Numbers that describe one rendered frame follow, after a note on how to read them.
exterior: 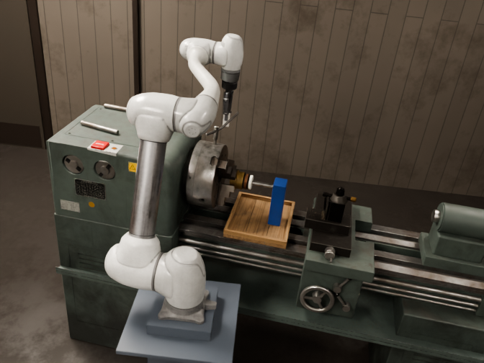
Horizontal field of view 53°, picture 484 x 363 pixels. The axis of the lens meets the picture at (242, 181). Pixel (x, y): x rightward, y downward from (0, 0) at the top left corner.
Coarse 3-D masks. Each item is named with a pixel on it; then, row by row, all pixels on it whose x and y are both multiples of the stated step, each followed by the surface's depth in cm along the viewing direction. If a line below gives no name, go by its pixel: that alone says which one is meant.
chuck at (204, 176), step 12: (204, 144) 226; (204, 156) 220; (216, 156) 220; (204, 168) 218; (216, 168) 219; (204, 180) 218; (216, 180) 225; (204, 192) 220; (216, 192) 230; (204, 204) 227
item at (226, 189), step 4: (220, 184) 231; (224, 184) 231; (228, 184) 233; (220, 188) 232; (224, 188) 231; (228, 188) 231; (232, 188) 231; (220, 192) 232; (224, 192) 231; (228, 192) 231; (216, 196) 233; (220, 196) 232; (224, 196) 232; (228, 196) 231; (216, 200) 232; (220, 200) 232; (224, 200) 233; (216, 204) 232; (220, 204) 232; (224, 204) 235
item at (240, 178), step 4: (240, 172) 230; (244, 172) 231; (236, 176) 228; (240, 176) 228; (244, 176) 229; (248, 176) 228; (232, 180) 229; (236, 180) 228; (240, 180) 228; (244, 180) 228; (248, 180) 228; (232, 184) 231; (236, 184) 229; (240, 184) 228; (244, 184) 228; (236, 188) 231; (240, 188) 230; (244, 188) 230
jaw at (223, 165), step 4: (212, 160) 220; (216, 160) 220; (212, 164) 219; (216, 164) 219; (220, 164) 221; (224, 164) 220; (220, 168) 220; (224, 168) 220; (228, 168) 225; (232, 168) 226; (220, 172) 224; (224, 172) 223; (228, 172) 224; (232, 172) 227; (236, 172) 228; (220, 176) 228; (224, 176) 228; (228, 176) 227; (232, 176) 226
